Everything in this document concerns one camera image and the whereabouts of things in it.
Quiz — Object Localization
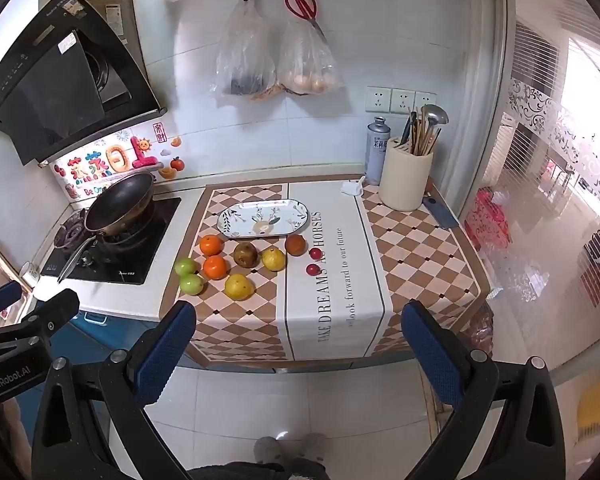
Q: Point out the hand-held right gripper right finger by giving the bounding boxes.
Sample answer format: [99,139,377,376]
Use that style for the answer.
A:
[401,300,566,480]

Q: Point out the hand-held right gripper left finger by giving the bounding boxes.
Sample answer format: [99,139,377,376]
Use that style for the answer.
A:
[31,300,216,480]

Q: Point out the bright orange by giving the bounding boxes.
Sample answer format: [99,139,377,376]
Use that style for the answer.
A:
[199,234,225,257]
[203,255,230,281]

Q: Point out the yellow lemon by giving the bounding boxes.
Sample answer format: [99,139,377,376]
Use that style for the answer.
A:
[261,246,287,272]
[224,273,255,302]

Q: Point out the brown pear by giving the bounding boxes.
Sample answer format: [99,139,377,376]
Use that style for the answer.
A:
[233,242,259,268]

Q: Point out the clear glass bowl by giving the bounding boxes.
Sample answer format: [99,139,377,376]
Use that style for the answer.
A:
[216,199,310,239]

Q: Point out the person's left forearm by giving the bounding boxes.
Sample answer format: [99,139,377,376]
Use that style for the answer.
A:
[0,400,28,480]

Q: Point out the blue base cabinet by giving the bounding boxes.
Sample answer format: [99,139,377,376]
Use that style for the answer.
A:
[10,307,161,461]

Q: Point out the black gas stove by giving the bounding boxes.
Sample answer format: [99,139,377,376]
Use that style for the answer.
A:
[39,196,182,286]

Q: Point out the checkered tablecloth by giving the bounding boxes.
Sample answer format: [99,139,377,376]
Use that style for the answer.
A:
[161,175,492,371]

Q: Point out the black frying pan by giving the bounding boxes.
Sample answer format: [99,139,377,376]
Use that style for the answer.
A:
[56,172,157,285]

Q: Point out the blue phone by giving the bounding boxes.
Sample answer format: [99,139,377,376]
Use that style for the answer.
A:
[422,196,460,231]

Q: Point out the red patterned bag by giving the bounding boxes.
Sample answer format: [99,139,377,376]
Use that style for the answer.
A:
[464,187,512,248]

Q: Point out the person's dark trousers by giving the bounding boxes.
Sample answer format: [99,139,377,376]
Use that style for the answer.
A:
[187,460,328,480]

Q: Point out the person's grey slipper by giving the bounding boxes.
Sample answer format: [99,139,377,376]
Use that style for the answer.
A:
[254,436,287,466]

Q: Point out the cream utensil holder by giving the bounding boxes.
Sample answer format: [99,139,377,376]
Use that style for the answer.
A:
[378,136,435,212]

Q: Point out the grey spray can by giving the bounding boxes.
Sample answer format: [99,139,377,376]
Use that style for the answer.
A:
[364,116,392,187]

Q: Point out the bundle of wooden chopsticks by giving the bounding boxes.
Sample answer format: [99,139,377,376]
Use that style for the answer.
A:
[409,107,442,157]

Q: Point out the black range hood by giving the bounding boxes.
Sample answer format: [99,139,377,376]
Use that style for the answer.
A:
[0,0,167,167]

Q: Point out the patterned glass sliding door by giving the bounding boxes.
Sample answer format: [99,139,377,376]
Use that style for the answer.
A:
[460,0,600,411]

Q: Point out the metal ladle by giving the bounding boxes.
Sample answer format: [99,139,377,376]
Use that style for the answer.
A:
[420,104,450,156]

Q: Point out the clear plastic bag dark contents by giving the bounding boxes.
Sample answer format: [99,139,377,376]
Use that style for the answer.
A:
[215,0,278,101]

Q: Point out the clear plastic bag with eggs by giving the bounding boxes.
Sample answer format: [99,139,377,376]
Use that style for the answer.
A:
[276,17,342,97]

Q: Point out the red scissors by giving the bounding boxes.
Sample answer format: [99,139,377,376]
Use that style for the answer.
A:
[284,0,328,43]

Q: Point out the colourful wall sticker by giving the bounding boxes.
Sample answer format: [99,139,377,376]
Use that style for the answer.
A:
[52,122,186,201]

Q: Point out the black knife handle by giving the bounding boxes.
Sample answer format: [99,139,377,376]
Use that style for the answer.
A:
[399,112,416,148]

